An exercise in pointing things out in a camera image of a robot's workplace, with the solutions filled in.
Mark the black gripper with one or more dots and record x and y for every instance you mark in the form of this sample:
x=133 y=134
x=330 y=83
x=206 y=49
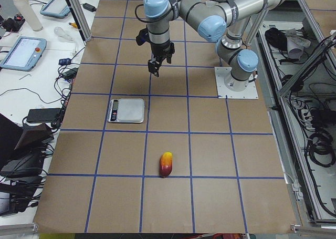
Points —
x=160 y=49

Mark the red yellow mango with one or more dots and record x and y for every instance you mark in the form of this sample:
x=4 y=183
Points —
x=166 y=164

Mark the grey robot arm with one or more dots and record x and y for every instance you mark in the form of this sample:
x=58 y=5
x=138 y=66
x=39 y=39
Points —
x=222 y=22

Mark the silver digital kitchen scale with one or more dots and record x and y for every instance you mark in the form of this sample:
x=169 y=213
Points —
x=126 y=110

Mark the black power brick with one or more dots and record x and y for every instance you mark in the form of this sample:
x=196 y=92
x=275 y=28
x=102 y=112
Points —
x=89 y=7

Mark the clear light bulb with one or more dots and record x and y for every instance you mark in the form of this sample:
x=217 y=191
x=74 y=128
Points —
x=61 y=33

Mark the far teach pendant tablet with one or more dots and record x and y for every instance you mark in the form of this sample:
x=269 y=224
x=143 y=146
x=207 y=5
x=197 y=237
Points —
x=56 y=9

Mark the teach pendant tablet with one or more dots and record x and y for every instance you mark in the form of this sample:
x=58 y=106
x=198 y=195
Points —
x=56 y=9
x=25 y=54

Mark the black flat device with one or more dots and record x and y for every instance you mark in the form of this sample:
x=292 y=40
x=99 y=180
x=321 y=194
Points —
x=43 y=115

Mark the near teach pendant tablet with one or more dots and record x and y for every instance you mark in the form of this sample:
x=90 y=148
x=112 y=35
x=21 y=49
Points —
x=25 y=54

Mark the grey cloth bundle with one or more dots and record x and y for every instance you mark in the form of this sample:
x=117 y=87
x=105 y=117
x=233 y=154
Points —
x=296 y=44

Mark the white power strip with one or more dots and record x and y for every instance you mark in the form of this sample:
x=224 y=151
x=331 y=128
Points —
x=303 y=111

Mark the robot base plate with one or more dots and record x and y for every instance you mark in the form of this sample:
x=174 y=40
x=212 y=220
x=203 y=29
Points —
x=229 y=88

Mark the aluminium frame post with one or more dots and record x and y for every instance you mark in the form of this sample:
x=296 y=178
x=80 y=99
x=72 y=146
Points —
x=80 y=20

